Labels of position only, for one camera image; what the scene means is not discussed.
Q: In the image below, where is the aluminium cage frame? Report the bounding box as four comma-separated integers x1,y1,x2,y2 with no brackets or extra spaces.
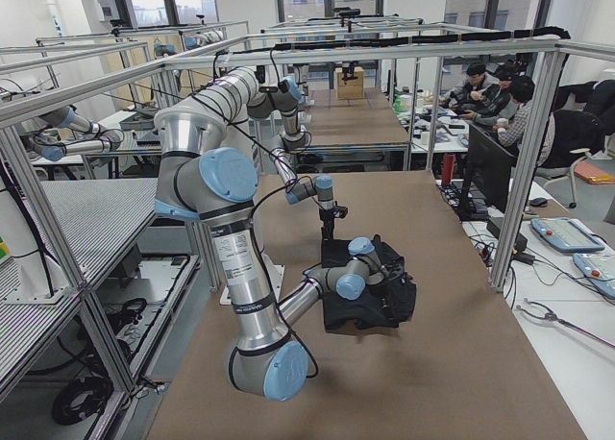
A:
0,18,573,398

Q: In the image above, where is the far teach pendant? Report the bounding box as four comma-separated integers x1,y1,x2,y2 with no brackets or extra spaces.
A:
530,217,605,253

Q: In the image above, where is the black computer monitor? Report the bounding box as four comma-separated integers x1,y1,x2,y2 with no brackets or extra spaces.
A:
456,126,517,221

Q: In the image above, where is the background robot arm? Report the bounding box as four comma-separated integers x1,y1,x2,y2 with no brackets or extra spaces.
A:
15,105,124,161

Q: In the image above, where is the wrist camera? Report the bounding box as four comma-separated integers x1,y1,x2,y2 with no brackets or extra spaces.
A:
331,206,348,219

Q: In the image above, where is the black graphic t-shirt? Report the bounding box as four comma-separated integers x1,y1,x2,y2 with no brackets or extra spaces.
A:
322,234,417,334

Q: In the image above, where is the near teach pendant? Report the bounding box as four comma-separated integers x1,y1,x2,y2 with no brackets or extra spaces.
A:
573,253,615,299

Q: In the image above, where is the cardboard box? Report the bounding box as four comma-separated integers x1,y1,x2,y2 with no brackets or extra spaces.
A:
335,66,364,100

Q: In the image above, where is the black computer mouse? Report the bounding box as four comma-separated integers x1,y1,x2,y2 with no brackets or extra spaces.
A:
529,197,549,208

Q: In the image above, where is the metal grabber tool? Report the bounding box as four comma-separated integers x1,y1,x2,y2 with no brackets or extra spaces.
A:
515,299,615,350

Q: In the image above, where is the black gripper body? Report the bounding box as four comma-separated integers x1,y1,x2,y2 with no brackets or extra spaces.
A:
379,262,408,310
319,208,336,240

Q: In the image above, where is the seated person in plaid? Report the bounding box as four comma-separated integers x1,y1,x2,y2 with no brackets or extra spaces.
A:
497,75,555,167

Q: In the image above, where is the red bottle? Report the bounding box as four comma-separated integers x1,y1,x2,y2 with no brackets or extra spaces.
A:
441,153,455,184

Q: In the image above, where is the seated person far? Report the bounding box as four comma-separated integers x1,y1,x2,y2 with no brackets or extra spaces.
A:
440,62,499,120

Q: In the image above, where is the black office chair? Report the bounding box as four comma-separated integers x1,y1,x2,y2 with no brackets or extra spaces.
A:
535,110,605,208

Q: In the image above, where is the teach pendant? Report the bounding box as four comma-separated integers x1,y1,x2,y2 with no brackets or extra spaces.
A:
573,253,615,299
530,217,605,253

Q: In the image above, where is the seated person middle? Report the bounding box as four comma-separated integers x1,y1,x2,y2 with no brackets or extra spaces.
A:
470,64,518,127

